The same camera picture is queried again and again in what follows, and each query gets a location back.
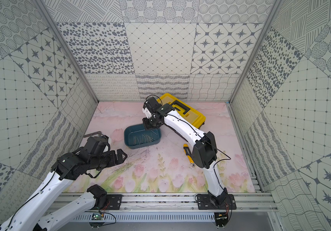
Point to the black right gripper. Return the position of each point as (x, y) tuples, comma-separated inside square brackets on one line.
[(147, 126)]

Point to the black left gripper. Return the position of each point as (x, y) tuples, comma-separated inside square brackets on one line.
[(115, 156)]

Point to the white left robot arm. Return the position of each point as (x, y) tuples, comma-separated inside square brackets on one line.
[(31, 215)]

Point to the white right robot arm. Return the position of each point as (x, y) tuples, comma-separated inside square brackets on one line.
[(203, 145)]

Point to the teal plastic storage box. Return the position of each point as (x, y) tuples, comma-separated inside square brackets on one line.
[(136, 136)]

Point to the dark metal L-shaped wrench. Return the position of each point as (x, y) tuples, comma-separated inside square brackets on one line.
[(99, 133)]

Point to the yellow black toolbox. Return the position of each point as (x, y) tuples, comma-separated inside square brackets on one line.
[(190, 114)]

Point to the yellow black utility knife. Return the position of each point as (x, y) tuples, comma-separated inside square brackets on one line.
[(188, 154)]

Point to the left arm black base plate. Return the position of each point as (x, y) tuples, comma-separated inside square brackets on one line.
[(109, 202)]

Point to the aluminium mounting rail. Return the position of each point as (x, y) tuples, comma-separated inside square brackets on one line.
[(174, 202)]

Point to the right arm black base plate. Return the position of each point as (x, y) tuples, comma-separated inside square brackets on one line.
[(208, 201)]

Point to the white slotted cable duct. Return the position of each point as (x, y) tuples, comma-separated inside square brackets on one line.
[(146, 217)]

